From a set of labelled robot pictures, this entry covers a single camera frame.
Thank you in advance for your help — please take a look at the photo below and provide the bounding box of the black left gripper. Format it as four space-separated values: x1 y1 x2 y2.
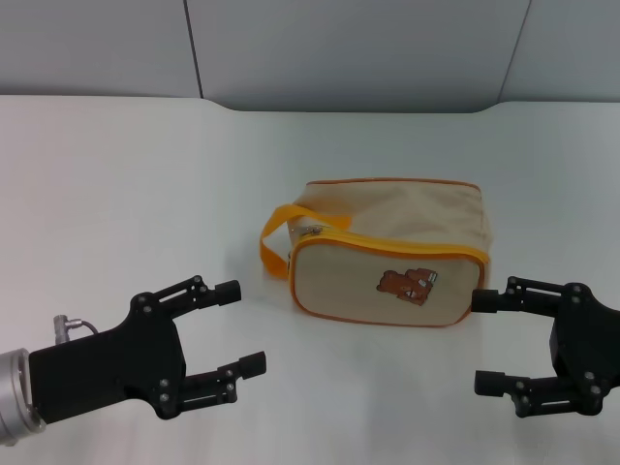
28 274 268 425

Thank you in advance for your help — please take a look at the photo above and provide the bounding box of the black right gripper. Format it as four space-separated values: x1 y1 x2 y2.
471 275 620 419

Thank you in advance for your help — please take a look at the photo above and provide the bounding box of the beige bear-print food bag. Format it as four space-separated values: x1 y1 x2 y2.
260 178 491 329

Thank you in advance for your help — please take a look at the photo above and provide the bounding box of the silver connector with black cable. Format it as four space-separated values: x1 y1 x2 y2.
51 313 101 348

